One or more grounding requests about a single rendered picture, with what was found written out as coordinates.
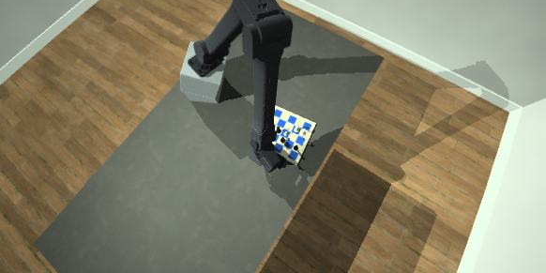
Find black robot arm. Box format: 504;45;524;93
188;0;293;173

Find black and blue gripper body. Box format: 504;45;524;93
249;150;262;166

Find blue and cream chessboard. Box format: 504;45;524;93
272;106;316;165

